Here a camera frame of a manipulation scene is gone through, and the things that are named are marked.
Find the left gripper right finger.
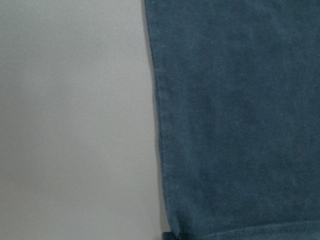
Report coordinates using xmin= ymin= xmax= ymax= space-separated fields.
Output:
xmin=178 ymin=232 xmax=188 ymax=240

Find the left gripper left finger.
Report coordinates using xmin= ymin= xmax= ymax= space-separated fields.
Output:
xmin=161 ymin=232 xmax=174 ymax=240

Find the black graphic t-shirt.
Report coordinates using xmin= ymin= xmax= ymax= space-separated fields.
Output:
xmin=144 ymin=0 xmax=320 ymax=240

